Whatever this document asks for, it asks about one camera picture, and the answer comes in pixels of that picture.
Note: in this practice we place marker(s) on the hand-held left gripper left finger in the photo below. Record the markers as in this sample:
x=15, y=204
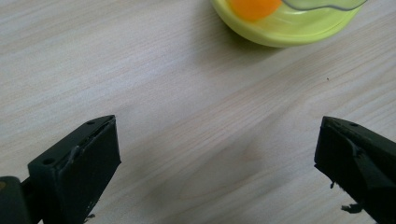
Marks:
x=77, y=174

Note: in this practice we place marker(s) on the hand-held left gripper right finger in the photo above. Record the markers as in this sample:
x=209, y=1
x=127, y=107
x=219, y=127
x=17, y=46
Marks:
x=358, y=165

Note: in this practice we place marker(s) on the yellow-green plastic bowl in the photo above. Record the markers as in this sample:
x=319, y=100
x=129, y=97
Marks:
x=289, y=31

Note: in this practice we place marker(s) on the orange ball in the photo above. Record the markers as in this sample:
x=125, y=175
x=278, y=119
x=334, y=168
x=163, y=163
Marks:
x=253, y=9

